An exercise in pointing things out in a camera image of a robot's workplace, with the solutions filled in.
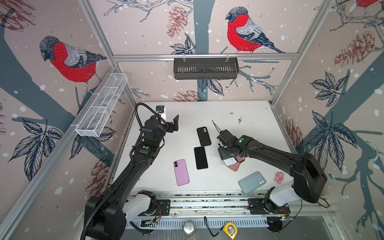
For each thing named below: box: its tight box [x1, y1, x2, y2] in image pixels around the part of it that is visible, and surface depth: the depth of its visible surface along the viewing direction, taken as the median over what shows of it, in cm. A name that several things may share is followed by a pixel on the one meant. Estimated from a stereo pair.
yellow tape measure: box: [223, 222, 238, 240], surface depth 67 cm
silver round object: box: [182, 219, 196, 238], surface depth 60 cm
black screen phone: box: [194, 146, 209, 170], surface depth 92 cm
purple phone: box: [173, 159, 190, 186], surface depth 89 cm
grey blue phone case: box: [238, 171, 267, 194], surface depth 84 cm
